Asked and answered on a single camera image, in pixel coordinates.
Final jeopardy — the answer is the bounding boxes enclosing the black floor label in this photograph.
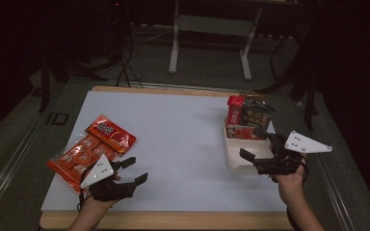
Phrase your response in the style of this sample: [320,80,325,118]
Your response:
[45,111,70,127]

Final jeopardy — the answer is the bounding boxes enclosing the person's right hand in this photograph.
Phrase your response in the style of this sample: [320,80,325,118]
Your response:
[269,153,308,198]

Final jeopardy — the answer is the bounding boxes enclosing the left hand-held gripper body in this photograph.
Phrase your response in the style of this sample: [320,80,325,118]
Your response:
[79,154,138,202]

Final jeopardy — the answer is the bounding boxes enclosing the red seasoning packet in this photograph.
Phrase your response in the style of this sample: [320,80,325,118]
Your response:
[85,114,138,155]

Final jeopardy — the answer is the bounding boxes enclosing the grey metal floor rail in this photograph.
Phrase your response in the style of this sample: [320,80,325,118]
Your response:
[293,99,364,231]
[0,112,51,222]

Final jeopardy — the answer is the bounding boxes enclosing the black floor cables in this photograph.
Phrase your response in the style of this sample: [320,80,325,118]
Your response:
[115,32,144,89]

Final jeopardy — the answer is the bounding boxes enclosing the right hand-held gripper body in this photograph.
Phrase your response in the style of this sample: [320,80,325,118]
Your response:
[252,130,333,176]

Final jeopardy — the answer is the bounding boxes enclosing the white metal table stand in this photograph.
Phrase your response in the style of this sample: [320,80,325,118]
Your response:
[168,0,264,82]

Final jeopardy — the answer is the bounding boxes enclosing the white table mat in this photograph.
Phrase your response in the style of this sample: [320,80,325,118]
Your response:
[40,90,288,214]

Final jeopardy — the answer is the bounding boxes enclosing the black red food-picture packet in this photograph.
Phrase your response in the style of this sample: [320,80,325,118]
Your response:
[225,94,277,141]

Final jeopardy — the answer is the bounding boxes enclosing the person's left hand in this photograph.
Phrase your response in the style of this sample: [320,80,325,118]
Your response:
[82,192,121,215]

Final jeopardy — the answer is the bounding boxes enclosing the black metal stand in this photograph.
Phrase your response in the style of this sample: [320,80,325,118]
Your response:
[38,47,110,114]
[256,32,322,131]

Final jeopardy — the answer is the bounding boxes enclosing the white plastic storage box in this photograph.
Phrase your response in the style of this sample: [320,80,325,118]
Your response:
[223,117,277,175]

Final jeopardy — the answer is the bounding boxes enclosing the orange transparent snack packet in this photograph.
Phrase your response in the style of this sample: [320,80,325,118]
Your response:
[46,133,119,193]

